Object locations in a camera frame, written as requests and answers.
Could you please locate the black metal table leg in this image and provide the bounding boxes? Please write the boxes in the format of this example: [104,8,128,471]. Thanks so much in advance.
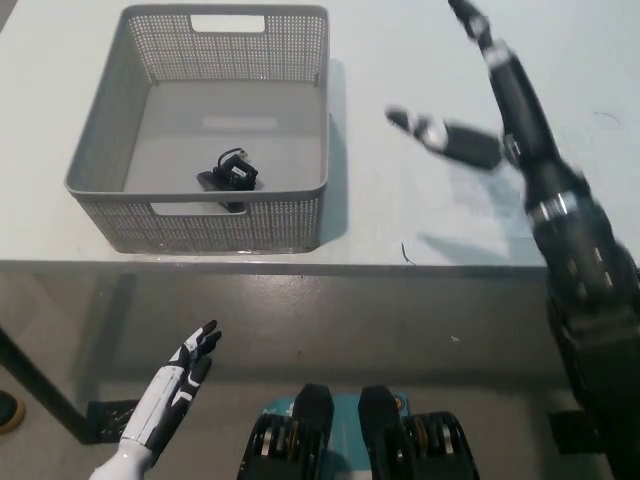
[0,323,104,445]

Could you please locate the dark shoe tan sole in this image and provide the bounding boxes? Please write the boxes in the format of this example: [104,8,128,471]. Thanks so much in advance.
[0,390,27,435]

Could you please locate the grey perforated plastic basket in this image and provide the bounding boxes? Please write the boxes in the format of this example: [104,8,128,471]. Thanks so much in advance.
[63,4,330,254]

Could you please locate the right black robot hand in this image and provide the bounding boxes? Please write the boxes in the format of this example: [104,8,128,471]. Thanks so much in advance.
[384,0,591,217]

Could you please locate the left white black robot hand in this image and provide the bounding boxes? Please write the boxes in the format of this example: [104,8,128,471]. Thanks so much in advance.
[121,318,223,455]

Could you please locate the black floor plate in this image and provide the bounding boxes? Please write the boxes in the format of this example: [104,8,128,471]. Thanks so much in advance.
[548,409,589,454]
[87,399,144,444]

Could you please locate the black webcam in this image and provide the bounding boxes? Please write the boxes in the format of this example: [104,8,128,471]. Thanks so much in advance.
[196,146,266,214]

